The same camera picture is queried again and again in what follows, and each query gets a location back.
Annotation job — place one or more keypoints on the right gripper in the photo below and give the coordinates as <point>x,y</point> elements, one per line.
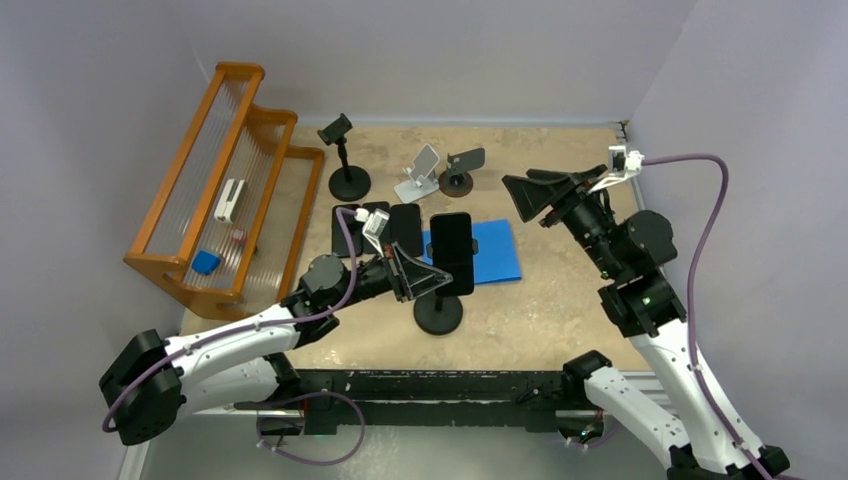
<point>532,196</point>

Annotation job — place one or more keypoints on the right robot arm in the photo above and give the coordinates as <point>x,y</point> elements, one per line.
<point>700,436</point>

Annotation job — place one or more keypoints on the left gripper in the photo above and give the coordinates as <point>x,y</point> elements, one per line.
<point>410,279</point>

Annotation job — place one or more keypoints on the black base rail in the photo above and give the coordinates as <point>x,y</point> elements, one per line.
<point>535,401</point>

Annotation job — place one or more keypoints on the blue mat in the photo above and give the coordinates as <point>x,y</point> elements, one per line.
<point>496,260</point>

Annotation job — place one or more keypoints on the tall black phone stand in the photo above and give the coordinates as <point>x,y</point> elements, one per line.
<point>439,316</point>

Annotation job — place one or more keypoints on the small pink-capped bottle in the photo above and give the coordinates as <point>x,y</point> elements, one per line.
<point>238,236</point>

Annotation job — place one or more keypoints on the black smartphone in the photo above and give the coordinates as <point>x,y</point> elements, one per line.
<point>385,206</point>

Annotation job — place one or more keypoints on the black round-base phone stand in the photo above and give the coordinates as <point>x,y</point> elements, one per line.
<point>347,183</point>

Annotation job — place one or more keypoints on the white rectangular device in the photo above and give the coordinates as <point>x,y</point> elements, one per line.
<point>229,200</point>

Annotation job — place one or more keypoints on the white phone stand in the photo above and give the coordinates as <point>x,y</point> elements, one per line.
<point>421,176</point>

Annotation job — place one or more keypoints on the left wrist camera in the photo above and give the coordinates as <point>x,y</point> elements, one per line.
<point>374,222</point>

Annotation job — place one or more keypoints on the blue small block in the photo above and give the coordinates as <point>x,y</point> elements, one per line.
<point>205,262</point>

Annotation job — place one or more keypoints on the orange wooden rack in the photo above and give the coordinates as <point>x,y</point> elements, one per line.
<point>231,136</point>

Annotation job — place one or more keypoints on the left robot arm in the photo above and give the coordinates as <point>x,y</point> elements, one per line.
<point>154,381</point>

